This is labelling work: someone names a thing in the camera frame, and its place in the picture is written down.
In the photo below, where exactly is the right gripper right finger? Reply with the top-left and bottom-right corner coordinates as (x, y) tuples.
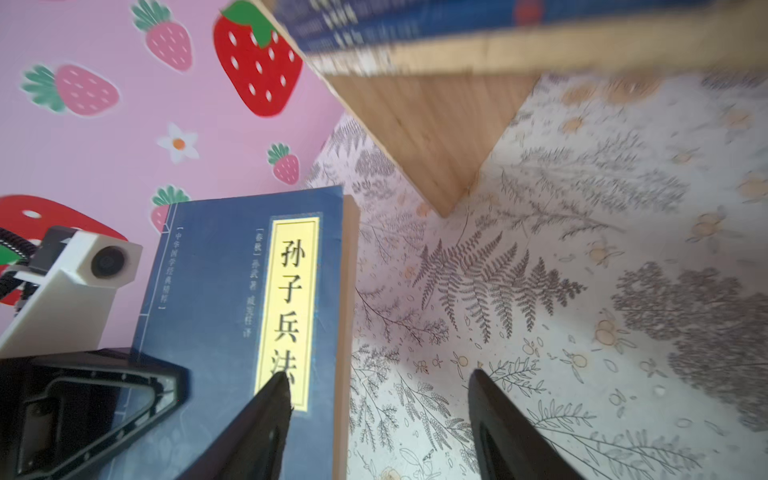
(468, 369), (581, 480)

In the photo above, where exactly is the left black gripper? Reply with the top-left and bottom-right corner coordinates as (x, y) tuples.
(1, 349), (188, 479)

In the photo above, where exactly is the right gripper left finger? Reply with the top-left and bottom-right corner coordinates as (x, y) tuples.
(180, 371), (292, 480)

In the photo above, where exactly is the blue book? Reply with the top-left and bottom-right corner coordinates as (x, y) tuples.
(273, 0), (708, 53)
(99, 186), (359, 479)

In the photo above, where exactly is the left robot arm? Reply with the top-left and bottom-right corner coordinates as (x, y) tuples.
(1, 226), (189, 479)

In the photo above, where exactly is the wooden two-tier shelf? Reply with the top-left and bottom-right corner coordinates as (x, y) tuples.
(251, 0), (768, 218)

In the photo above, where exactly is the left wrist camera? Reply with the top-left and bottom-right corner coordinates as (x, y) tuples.
(1, 226), (143, 360)

